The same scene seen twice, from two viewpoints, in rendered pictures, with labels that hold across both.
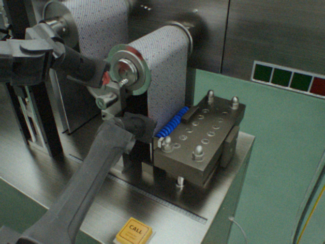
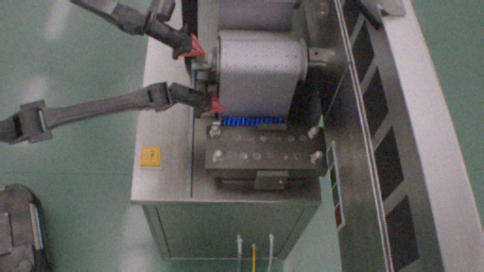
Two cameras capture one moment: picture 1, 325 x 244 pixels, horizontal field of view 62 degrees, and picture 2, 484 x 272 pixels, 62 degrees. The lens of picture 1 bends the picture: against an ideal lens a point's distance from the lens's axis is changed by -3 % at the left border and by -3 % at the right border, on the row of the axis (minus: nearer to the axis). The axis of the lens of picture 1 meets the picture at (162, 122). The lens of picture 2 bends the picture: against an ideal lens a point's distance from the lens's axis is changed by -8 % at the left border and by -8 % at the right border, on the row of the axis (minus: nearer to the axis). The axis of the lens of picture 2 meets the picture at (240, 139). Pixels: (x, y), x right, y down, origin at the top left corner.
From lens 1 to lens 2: 0.97 m
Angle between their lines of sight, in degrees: 41
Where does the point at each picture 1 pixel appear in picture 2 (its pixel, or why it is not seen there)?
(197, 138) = (242, 148)
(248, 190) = not seen: hidden behind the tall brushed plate
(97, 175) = (100, 110)
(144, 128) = (198, 106)
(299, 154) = not seen: outside the picture
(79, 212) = (70, 117)
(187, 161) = (209, 153)
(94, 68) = (179, 46)
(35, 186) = (152, 74)
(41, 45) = (138, 20)
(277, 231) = not seen: outside the picture
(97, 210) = (157, 124)
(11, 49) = (121, 14)
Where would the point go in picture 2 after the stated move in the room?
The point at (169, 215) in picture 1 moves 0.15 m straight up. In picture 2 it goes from (180, 170) to (178, 149)
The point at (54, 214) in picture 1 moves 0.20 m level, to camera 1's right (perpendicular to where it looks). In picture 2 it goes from (60, 110) to (87, 166)
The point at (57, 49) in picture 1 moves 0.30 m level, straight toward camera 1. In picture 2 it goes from (151, 25) to (73, 92)
